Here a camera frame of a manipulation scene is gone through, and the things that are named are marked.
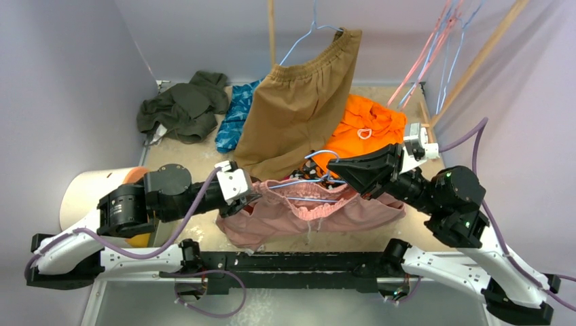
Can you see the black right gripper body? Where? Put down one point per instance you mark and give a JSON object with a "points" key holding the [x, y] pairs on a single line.
{"points": [[389, 170]]}

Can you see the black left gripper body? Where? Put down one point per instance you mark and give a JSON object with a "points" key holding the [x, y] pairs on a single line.
{"points": [[213, 204]]}

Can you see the pink shorts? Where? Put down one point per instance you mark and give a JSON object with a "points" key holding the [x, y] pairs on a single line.
{"points": [[275, 214]]}

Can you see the light blue wire hanger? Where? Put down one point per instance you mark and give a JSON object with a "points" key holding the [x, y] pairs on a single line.
{"points": [[328, 175]]}

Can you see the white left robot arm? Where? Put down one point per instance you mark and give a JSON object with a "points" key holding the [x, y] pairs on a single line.
{"points": [[99, 244]]}

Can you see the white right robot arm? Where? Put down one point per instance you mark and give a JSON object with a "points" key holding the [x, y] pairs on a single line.
{"points": [[452, 199]]}

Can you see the orange shorts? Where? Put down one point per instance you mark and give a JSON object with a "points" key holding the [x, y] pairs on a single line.
{"points": [[366, 126]]}

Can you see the camouflage patterned shorts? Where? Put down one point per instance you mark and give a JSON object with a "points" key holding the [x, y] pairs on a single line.
{"points": [[310, 170]]}

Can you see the blue patterned shorts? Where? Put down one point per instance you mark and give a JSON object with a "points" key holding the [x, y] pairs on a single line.
{"points": [[231, 127]]}

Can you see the light blue hanger middle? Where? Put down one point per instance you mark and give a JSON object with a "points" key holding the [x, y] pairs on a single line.
{"points": [[437, 43]]}

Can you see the dark green shorts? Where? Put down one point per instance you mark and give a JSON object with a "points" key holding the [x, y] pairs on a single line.
{"points": [[187, 110]]}

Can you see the tan khaki shorts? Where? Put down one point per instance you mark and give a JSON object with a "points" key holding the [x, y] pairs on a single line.
{"points": [[295, 109]]}

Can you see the light blue hanger holding shorts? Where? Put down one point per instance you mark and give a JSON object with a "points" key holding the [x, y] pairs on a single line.
{"points": [[313, 27]]}

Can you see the white cylindrical bin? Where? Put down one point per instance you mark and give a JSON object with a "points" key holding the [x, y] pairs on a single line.
{"points": [[85, 191]]}

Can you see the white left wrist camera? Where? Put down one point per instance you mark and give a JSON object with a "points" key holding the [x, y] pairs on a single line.
{"points": [[235, 183]]}

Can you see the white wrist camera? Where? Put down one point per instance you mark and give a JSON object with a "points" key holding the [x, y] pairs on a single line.
{"points": [[418, 148], [235, 183]]}

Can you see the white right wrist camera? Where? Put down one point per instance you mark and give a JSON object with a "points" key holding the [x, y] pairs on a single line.
{"points": [[418, 148]]}

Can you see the white pink shorts drawstring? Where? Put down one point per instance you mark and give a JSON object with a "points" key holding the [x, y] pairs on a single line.
{"points": [[313, 226]]}

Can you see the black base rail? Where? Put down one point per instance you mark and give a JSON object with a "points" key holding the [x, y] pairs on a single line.
{"points": [[361, 271]]}

